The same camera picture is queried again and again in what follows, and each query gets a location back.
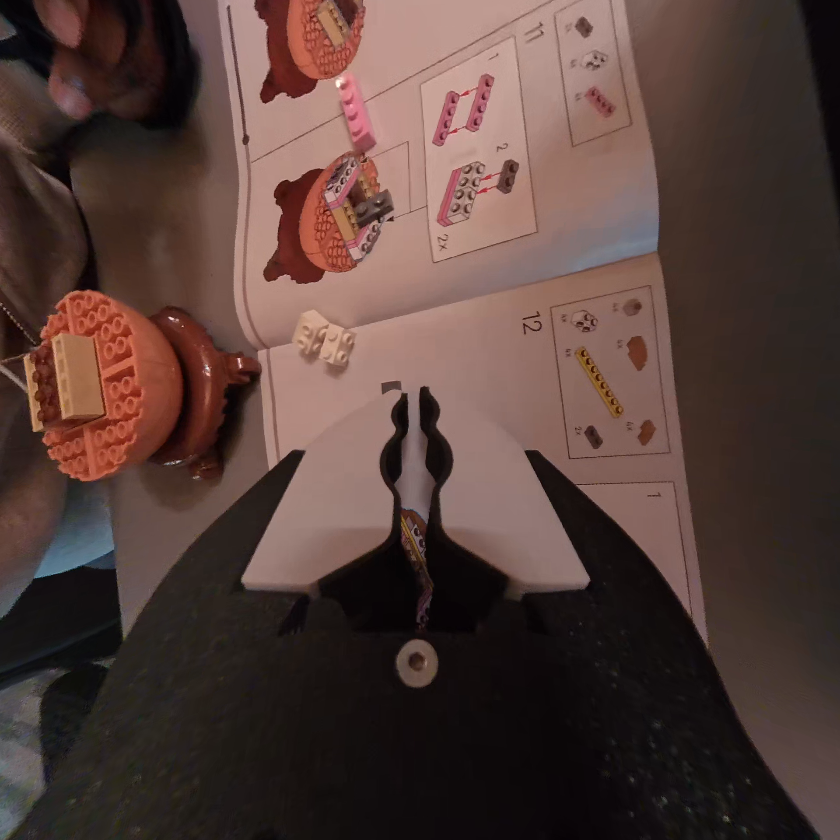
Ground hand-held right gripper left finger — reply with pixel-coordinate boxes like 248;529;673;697
243;390;403;595

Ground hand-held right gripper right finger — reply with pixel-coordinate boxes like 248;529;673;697
420;388;589;598

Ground round orange lego pot build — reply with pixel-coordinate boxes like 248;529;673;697
40;289;185;483

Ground tan brick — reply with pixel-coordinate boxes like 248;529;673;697
24;335;109;431

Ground grey desk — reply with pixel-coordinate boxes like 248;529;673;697
59;0;840;840

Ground person's left hand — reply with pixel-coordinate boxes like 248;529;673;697
33;0;178;126

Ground open building instruction booklet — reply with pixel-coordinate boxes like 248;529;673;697
217;0;710;644

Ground dark grey brick plate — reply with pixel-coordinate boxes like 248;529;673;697
352;188;397;227

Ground pink brick plate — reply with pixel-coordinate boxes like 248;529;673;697
335;77;379;156

